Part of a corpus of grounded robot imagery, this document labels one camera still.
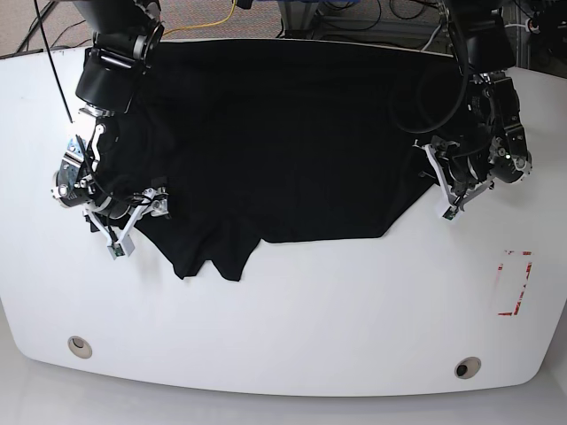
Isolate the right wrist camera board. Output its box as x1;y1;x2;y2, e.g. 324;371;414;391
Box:
107;243;125;259

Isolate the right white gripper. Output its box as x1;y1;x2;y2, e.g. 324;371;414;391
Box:
82;186;169;255

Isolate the table cable grommet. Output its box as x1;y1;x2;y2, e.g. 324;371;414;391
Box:
454;357;482;380
67;336;93;359

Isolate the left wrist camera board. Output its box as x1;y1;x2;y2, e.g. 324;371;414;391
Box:
442;207;460;220

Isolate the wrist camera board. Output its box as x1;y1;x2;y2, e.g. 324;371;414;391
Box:
442;207;460;220
107;243;125;259

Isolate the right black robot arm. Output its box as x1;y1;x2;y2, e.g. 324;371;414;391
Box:
51;1;168;259

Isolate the yellow cable on floor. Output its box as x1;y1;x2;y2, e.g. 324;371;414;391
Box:
159;0;235;41

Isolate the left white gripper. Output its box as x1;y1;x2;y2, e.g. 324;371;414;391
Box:
414;139;494;217

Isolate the white cable on floor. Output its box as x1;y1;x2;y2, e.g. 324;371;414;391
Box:
420;21;448;53

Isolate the right table cable grommet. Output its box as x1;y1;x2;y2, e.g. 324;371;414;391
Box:
454;357;482;380

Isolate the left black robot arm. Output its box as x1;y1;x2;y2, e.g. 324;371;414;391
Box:
388;1;532;220

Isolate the left table cable grommet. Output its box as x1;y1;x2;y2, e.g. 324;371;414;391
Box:
67;336;93;359

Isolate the red tape rectangle marking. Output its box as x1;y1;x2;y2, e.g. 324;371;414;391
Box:
491;250;534;317

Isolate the black cable on floor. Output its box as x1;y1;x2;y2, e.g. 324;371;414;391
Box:
17;0;85;52

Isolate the black t-shirt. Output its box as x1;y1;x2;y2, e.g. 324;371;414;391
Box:
97;40;470;281

